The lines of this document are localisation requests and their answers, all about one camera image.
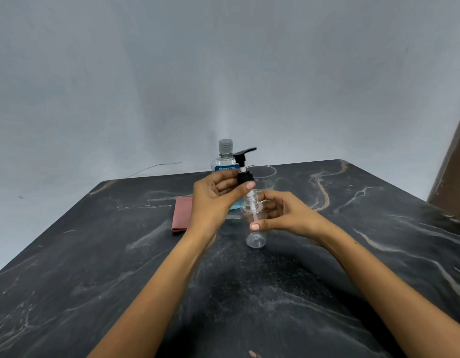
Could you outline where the person's left hand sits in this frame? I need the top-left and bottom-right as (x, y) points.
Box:
(185, 169), (257, 239)

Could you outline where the person's right hand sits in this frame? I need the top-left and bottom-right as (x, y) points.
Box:
(249, 189), (337, 245)

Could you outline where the large bottle with blue label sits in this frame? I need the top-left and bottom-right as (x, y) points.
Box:
(211, 156), (245, 210)

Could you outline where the black pump dispenser head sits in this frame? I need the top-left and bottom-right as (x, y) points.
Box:
(232, 147), (261, 225)

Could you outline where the small clear bottle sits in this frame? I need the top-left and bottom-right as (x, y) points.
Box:
(241, 193), (269, 249)

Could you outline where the clear drinking glass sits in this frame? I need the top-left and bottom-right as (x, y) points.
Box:
(246, 165), (277, 194)

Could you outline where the person's left forearm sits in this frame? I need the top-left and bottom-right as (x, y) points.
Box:
(87, 227), (217, 358)

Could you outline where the person's right forearm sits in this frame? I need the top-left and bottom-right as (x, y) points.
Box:
(315, 223), (460, 358)

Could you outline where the pink folded cloth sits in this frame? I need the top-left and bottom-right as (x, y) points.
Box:
(171, 196), (194, 233)

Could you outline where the brown wooden door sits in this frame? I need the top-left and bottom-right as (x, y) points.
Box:
(427, 100), (460, 224)

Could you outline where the thin grey wire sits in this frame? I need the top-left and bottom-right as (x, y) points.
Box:
(127, 162), (182, 179)

